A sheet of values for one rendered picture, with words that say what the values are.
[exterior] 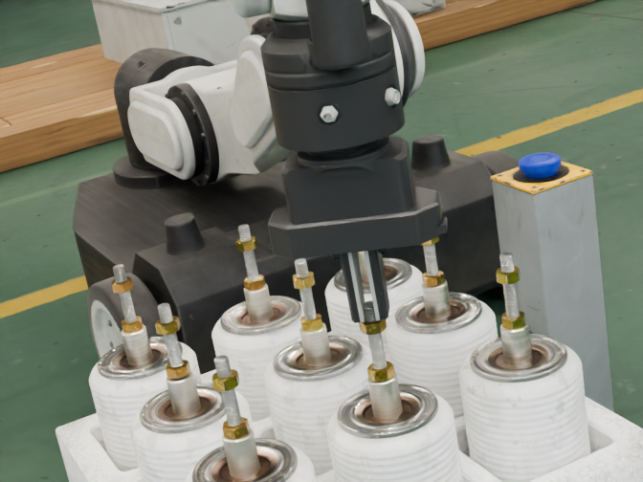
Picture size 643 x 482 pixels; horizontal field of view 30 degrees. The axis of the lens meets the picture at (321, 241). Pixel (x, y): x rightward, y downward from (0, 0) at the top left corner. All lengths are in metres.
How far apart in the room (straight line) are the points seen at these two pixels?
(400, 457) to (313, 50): 0.30
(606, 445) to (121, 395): 0.40
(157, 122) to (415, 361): 0.73
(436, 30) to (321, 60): 2.51
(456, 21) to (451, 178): 1.78
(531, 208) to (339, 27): 0.44
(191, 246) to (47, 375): 0.39
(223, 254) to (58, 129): 1.48
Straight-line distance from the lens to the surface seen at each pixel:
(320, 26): 0.74
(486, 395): 0.92
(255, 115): 1.32
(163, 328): 0.93
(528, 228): 1.14
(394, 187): 0.80
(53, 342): 1.81
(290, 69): 0.77
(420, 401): 0.90
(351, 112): 0.77
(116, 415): 1.05
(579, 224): 1.16
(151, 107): 1.68
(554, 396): 0.92
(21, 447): 1.54
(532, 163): 1.15
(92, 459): 1.08
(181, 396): 0.95
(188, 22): 3.00
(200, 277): 1.38
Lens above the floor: 0.69
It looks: 20 degrees down
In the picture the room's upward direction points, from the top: 10 degrees counter-clockwise
